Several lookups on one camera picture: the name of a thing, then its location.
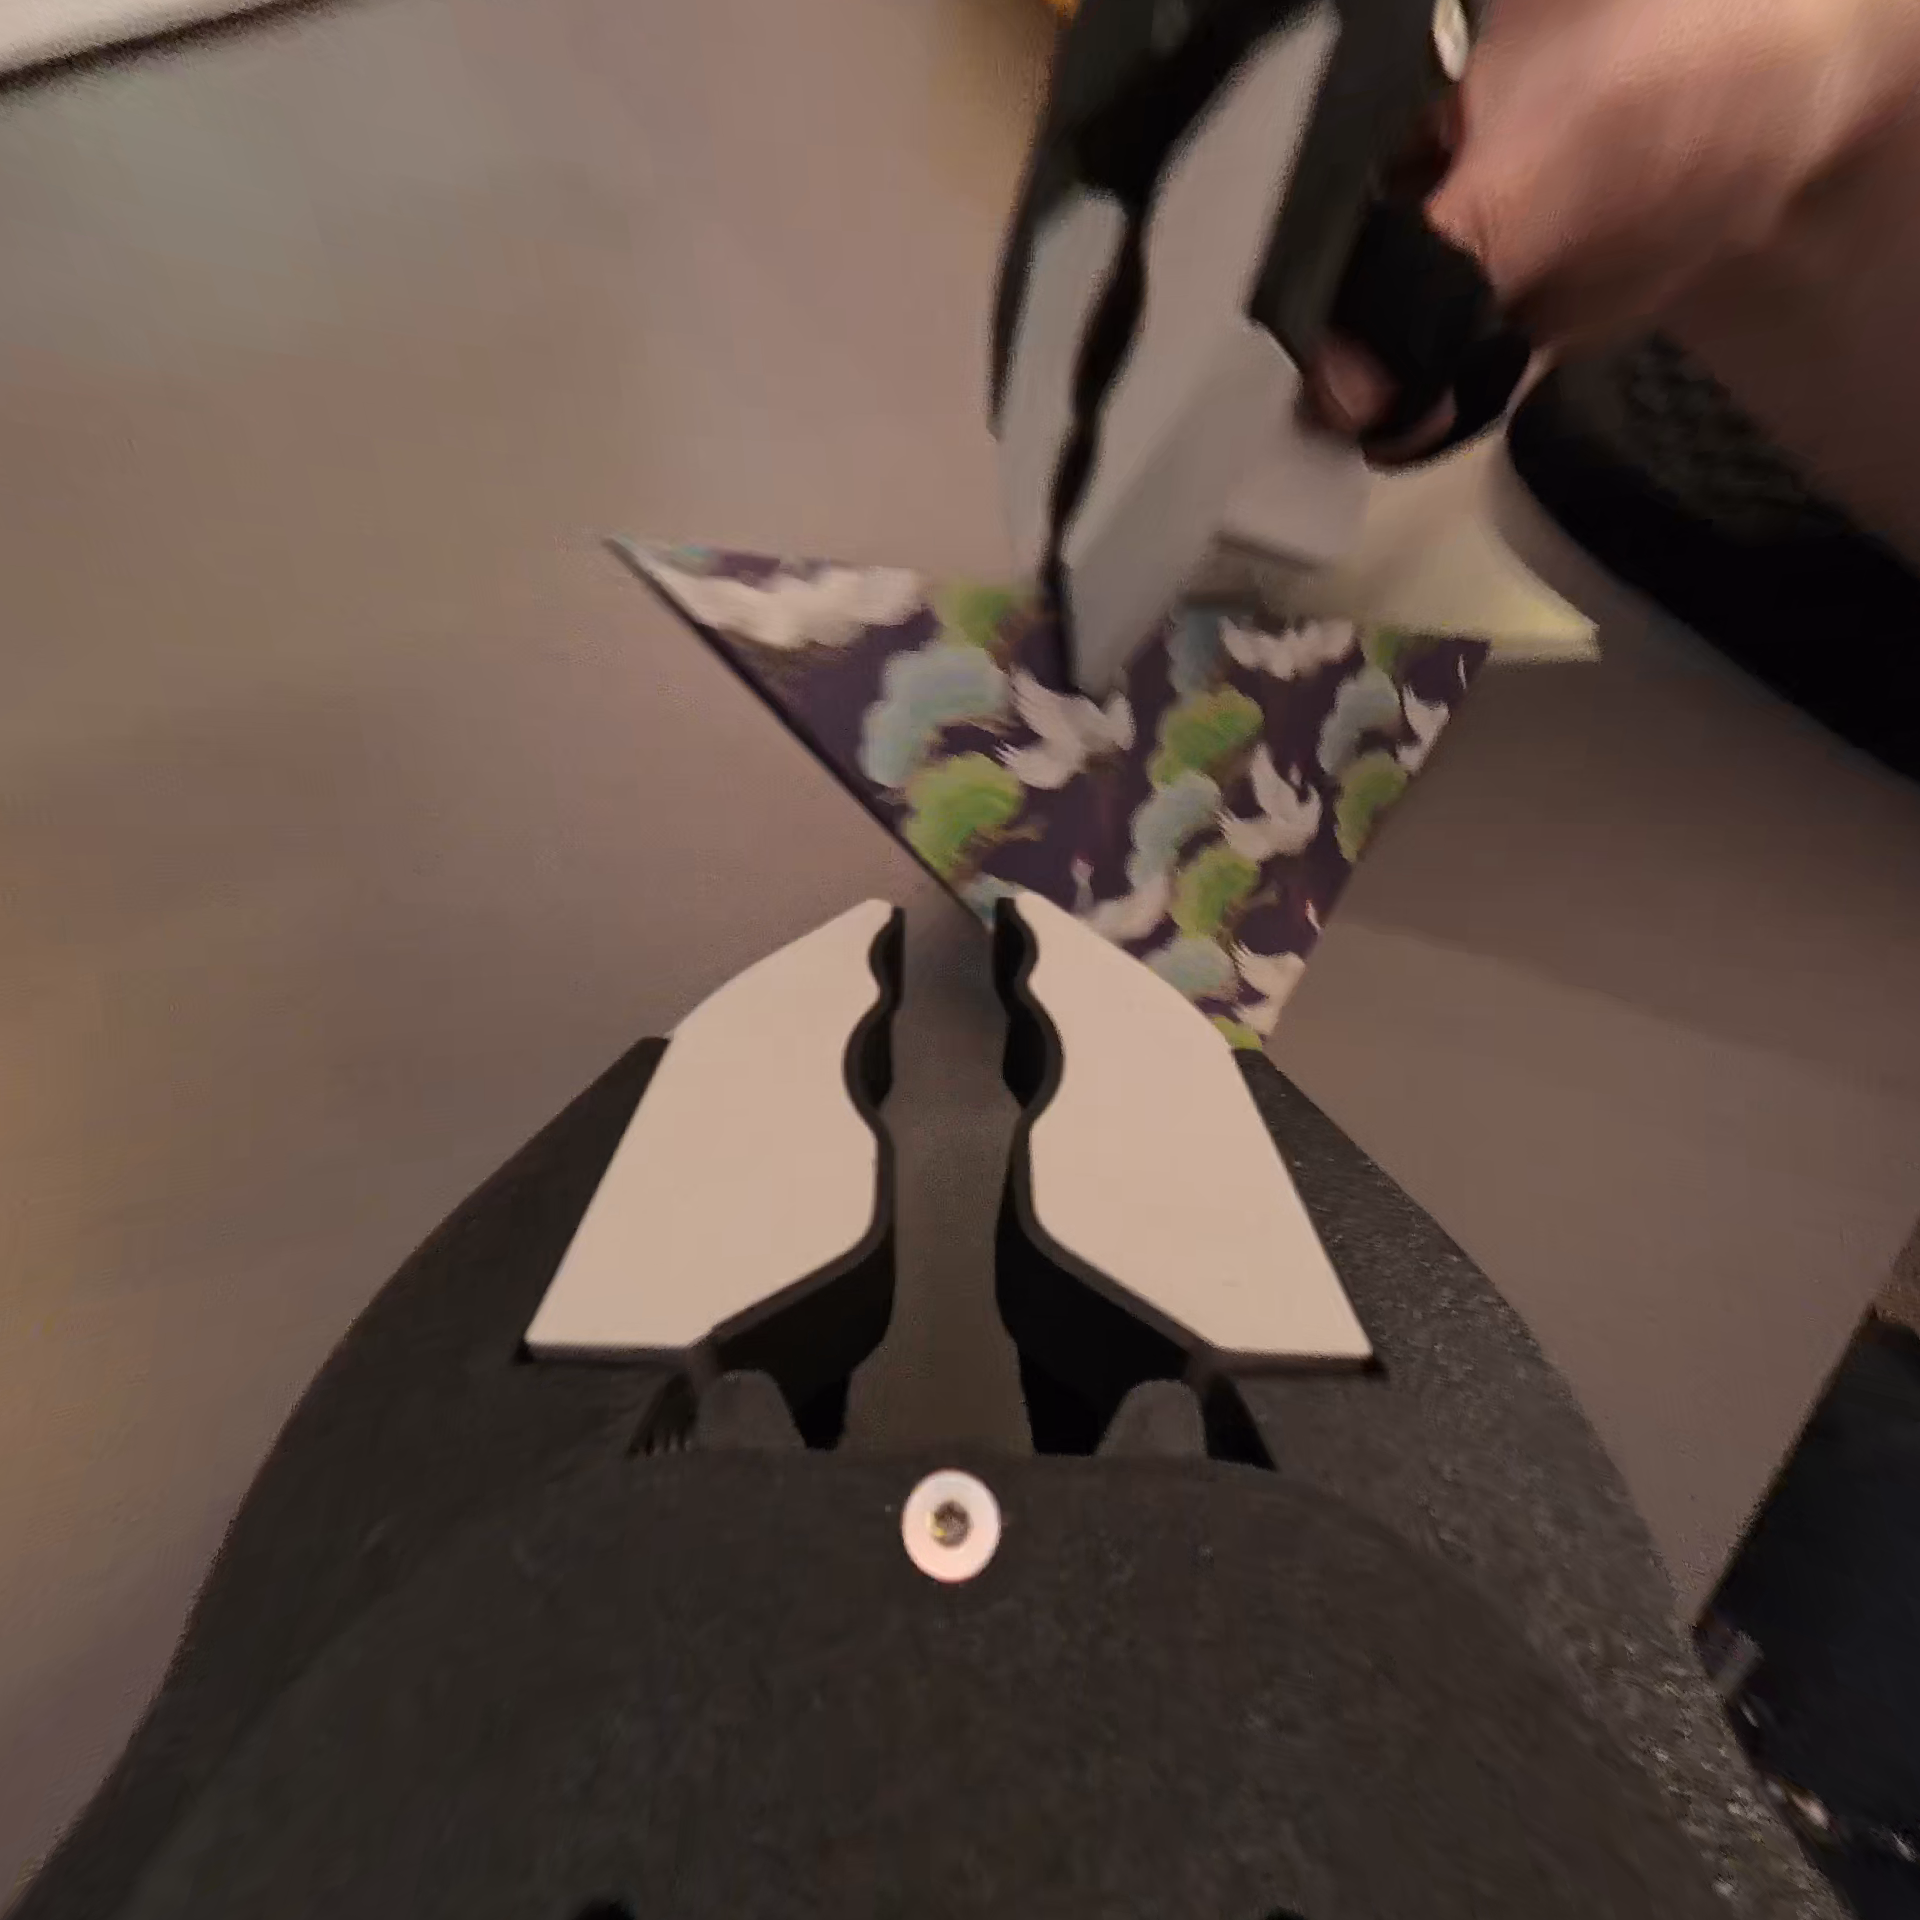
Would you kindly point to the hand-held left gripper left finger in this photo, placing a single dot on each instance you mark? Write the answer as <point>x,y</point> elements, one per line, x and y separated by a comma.
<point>735,1187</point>

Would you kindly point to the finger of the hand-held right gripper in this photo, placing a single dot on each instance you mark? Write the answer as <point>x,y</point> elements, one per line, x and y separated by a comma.
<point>1042,361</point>
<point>1200,376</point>

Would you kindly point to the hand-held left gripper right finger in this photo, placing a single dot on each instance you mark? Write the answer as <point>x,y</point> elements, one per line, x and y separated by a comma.
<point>1185,1187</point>

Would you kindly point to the patterned origami paper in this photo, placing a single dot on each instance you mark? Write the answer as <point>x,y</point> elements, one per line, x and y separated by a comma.
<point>1049,810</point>

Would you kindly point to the person's right hand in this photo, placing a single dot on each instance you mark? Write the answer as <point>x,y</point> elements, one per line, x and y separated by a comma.
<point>1620,150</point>

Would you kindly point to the black padded wrist rest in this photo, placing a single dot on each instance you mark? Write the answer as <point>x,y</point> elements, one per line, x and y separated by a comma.
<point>1725,556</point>

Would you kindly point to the dark metal frame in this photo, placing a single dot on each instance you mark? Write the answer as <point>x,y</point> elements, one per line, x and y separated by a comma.
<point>1829,1576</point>

